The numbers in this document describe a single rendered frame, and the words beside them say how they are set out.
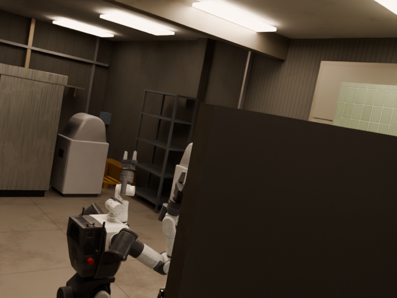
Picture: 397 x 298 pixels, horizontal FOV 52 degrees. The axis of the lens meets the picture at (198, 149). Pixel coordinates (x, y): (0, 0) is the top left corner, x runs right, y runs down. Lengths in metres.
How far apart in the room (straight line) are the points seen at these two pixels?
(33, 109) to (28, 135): 0.46
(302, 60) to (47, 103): 4.26
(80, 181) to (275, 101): 3.85
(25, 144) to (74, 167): 0.99
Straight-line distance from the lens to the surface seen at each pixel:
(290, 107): 6.37
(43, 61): 10.87
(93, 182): 7.99
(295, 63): 6.49
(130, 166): 2.68
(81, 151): 7.72
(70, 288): 2.42
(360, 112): 4.16
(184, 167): 6.80
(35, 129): 7.37
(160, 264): 2.24
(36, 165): 7.51
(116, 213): 2.30
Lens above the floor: 2.09
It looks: 6 degrees down
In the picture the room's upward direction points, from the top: 11 degrees clockwise
